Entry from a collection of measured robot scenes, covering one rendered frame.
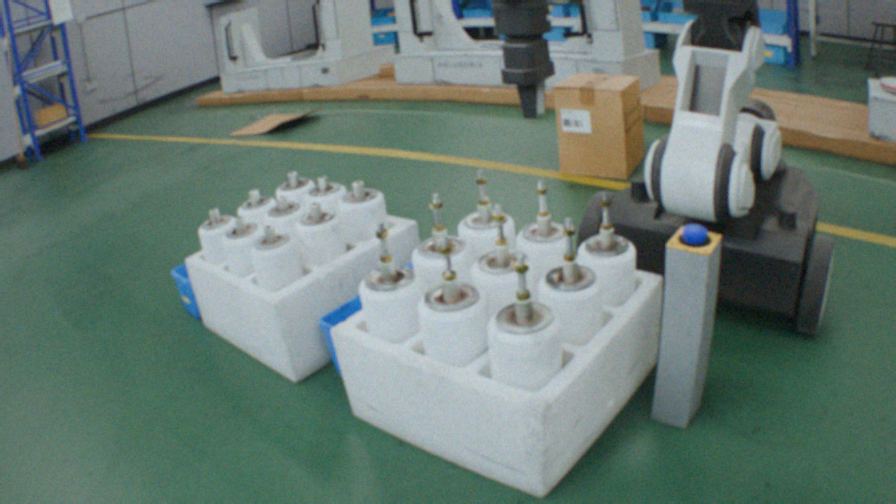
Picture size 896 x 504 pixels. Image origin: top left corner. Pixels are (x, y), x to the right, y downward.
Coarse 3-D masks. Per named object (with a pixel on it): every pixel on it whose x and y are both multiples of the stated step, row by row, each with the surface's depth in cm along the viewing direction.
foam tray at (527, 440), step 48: (336, 336) 99; (624, 336) 91; (384, 384) 95; (432, 384) 87; (480, 384) 82; (576, 384) 81; (624, 384) 97; (432, 432) 93; (480, 432) 85; (528, 432) 79; (576, 432) 86; (528, 480) 83
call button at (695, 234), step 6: (684, 228) 82; (690, 228) 82; (696, 228) 81; (702, 228) 81; (684, 234) 81; (690, 234) 80; (696, 234) 80; (702, 234) 80; (690, 240) 81; (696, 240) 80; (702, 240) 80
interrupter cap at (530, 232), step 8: (536, 224) 108; (552, 224) 107; (560, 224) 107; (528, 232) 105; (536, 232) 106; (552, 232) 105; (560, 232) 104; (528, 240) 103; (536, 240) 102; (544, 240) 102; (552, 240) 102
